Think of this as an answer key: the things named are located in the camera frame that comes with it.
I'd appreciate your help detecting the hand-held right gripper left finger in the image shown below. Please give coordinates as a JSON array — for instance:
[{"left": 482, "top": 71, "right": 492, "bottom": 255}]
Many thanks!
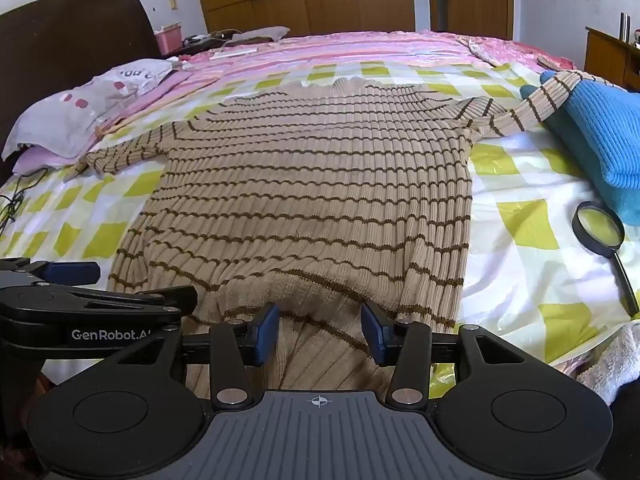
[{"left": 107, "top": 302, "right": 279, "bottom": 409}]

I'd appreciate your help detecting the black magnifying glass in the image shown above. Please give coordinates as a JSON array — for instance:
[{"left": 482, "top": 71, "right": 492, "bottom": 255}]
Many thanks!
[{"left": 572, "top": 201, "right": 640, "bottom": 318}]

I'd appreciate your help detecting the beige brown-striped knit sweater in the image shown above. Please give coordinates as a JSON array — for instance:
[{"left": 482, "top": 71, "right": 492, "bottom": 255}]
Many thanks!
[{"left": 75, "top": 71, "right": 608, "bottom": 401}]

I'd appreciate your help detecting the dark brown headboard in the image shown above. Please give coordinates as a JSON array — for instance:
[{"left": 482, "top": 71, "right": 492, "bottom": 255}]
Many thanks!
[{"left": 0, "top": 0, "right": 161, "bottom": 186}]

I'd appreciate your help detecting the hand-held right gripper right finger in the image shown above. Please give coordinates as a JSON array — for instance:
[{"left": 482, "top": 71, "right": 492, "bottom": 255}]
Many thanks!
[{"left": 361, "top": 301, "right": 551, "bottom": 409}]

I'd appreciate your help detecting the black cable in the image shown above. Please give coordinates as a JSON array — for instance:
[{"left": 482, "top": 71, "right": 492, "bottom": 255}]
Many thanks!
[{"left": 0, "top": 167, "right": 51, "bottom": 236}]

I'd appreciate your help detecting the pink striped blanket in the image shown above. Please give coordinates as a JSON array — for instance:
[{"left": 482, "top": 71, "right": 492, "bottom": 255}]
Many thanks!
[{"left": 95, "top": 30, "right": 576, "bottom": 126}]

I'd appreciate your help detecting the teal folded cloth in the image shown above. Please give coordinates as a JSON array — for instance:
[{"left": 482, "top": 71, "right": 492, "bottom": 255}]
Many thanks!
[{"left": 520, "top": 82, "right": 640, "bottom": 226}]

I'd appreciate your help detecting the wooden side cabinet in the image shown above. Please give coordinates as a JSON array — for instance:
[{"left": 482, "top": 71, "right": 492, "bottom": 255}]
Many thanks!
[{"left": 584, "top": 26, "right": 640, "bottom": 92}]

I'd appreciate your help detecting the white pink-spotted pillow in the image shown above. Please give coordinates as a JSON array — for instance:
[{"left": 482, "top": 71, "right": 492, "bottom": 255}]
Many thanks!
[{"left": 2, "top": 57, "right": 173, "bottom": 171}]

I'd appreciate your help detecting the white fluffy towel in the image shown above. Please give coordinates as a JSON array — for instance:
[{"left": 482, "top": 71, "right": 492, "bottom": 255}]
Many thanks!
[{"left": 575, "top": 322, "right": 640, "bottom": 406}]

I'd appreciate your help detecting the pink floral cloth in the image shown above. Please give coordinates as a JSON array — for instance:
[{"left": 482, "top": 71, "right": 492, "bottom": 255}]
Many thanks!
[{"left": 455, "top": 35, "right": 576, "bottom": 72}]

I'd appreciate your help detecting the pink storage box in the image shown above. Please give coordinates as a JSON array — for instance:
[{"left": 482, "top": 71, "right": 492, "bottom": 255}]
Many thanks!
[{"left": 154, "top": 24, "right": 183, "bottom": 57}]

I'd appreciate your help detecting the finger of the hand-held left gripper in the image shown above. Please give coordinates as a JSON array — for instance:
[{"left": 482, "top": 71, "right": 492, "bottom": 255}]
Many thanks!
[
  {"left": 0, "top": 285, "right": 198, "bottom": 318},
  {"left": 0, "top": 257, "right": 101, "bottom": 292}
]

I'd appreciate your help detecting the grey cloth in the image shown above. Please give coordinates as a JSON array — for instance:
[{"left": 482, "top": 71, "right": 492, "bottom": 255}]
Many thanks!
[{"left": 227, "top": 26, "right": 291, "bottom": 47}]

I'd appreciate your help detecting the yellow white checked bed sheet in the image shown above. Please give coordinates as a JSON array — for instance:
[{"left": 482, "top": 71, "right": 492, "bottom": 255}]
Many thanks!
[{"left": 0, "top": 57, "right": 640, "bottom": 376}]

